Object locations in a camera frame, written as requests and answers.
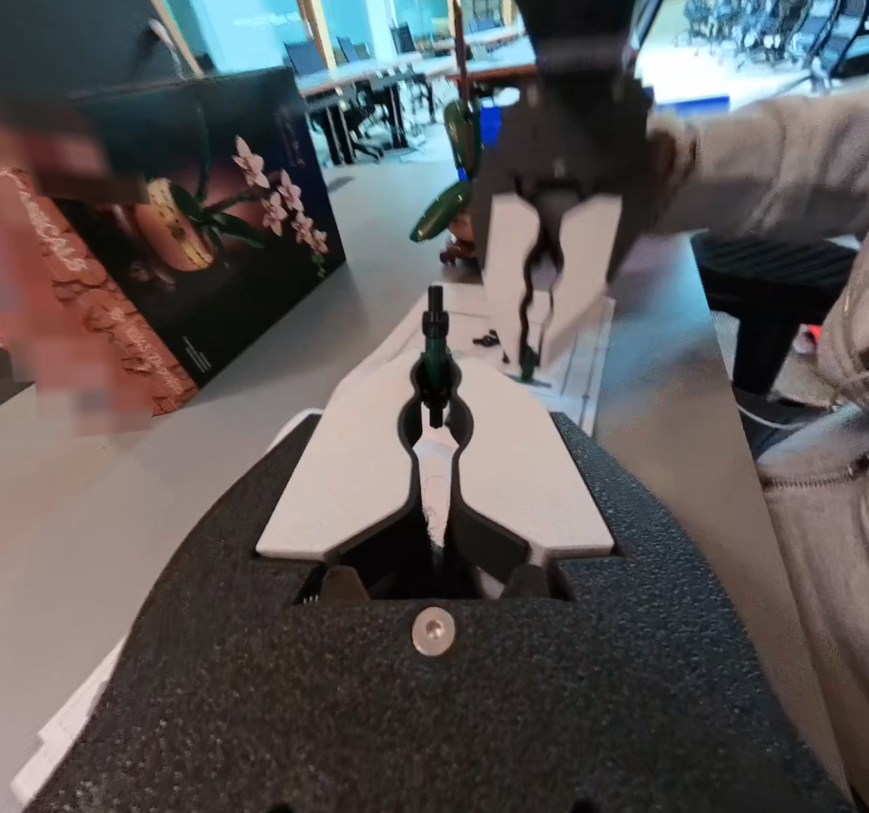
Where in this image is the blue plastic bin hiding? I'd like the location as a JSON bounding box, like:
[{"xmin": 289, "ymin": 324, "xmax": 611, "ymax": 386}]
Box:
[{"xmin": 474, "ymin": 97, "xmax": 733, "ymax": 150}]

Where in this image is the green black toy stem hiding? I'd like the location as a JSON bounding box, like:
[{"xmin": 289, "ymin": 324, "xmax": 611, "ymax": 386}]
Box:
[{"xmin": 415, "ymin": 285, "xmax": 454, "ymax": 428}]

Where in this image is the white hoodie drawstring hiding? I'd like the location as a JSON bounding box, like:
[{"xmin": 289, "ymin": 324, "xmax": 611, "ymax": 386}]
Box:
[{"xmin": 736, "ymin": 392, "xmax": 850, "ymax": 430}]

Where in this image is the row of black office chairs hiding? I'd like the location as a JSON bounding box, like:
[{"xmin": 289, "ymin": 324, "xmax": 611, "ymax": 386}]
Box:
[
  {"xmin": 282, "ymin": 22, "xmax": 435, "ymax": 162},
  {"xmin": 679, "ymin": 0, "xmax": 869, "ymax": 81}
]

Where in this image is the wooden column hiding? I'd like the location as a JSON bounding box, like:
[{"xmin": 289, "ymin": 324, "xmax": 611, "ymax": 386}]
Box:
[{"xmin": 282, "ymin": 0, "xmax": 338, "ymax": 71}]

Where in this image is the white gooseneck microphone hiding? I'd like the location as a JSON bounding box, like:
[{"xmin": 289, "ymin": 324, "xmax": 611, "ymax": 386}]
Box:
[{"xmin": 144, "ymin": 18, "xmax": 186, "ymax": 79}]

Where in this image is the person's right forearm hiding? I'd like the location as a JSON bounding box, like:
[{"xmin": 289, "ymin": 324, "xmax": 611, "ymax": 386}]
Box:
[{"xmin": 679, "ymin": 90, "xmax": 869, "ymax": 237}]

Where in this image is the black wood-edged partition panel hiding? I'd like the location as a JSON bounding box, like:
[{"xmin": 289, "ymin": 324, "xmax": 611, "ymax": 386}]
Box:
[{"xmin": 0, "ymin": 0, "xmax": 205, "ymax": 101}]

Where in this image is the person's right hand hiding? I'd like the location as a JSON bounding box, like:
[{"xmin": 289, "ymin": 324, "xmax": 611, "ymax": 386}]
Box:
[{"xmin": 647, "ymin": 123, "xmax": 698, "ymax": 228}]

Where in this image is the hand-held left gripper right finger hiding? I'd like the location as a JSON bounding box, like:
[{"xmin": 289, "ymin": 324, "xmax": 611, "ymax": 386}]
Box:
[{"xmin": 446, "ymin": 350, "xmax": 615, "ymax": 566}]

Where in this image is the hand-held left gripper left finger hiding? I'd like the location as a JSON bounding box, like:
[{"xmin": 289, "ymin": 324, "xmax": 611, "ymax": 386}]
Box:
[{"xmin": 254, "ymin": 350, "xmax": 420, "ymax": 561}]

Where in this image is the grey desk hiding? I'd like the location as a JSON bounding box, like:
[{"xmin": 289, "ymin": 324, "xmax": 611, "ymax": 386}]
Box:
[{"xmin": 0, "ymin": 162, "xmax": 850, "ymax": 813}]

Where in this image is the long office table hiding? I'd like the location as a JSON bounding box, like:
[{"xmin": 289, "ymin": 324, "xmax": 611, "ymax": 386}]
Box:
[
  {"xmin": 295, "ymin": 53, "xmax": 476, "ymax": 162},
  {"xmin": 462, "ymin": 36, "xmax": 539, "ymax": 84}
]

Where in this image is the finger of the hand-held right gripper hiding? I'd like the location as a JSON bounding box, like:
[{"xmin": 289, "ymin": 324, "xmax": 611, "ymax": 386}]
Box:
[
  {"xmin": 542, "ymin": 194, "xmax": 623, "ymax": 362},
  {"xmin": 478, "ymin": 190, "xmax": 545, "ymax": 361}
]

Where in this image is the white instruction booklet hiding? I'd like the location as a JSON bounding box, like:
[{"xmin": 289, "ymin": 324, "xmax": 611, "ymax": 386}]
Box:
[{"xmin": 14, "ymin": 280, "xmax": 615, "ymax": 813}]

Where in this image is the black ribbed seat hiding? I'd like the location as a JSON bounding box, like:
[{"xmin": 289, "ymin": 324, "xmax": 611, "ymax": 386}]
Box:
[{"xmin": 691, "ymin": 233, "xmax": 859, "ymax": 395}]

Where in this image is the dark orchid printed box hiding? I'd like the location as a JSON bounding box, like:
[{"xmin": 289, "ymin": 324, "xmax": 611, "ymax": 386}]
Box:
[{"xmin": 0, "ymin": 67, "xmax": 347, "ymax": 414}]

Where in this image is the toy brick orchid plant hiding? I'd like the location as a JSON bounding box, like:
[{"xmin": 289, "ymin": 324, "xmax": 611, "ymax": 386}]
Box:
[{"xmin": 409, "ymin": 0, "xmax": 491, "ymax": 266}]

